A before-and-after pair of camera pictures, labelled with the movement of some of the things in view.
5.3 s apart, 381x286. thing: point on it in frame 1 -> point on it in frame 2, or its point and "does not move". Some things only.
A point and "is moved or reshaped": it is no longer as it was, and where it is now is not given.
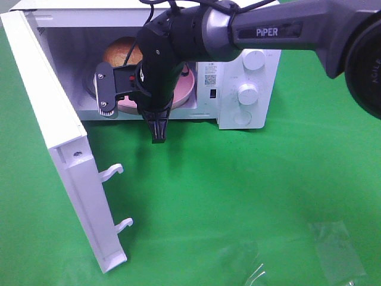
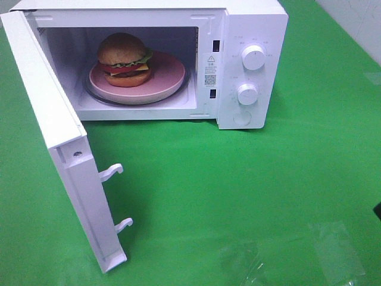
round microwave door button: [242, 117] does not move
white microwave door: [65, 137] does not move
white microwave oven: [240, 89] does not move
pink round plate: [184, 92] is moved or reshaped
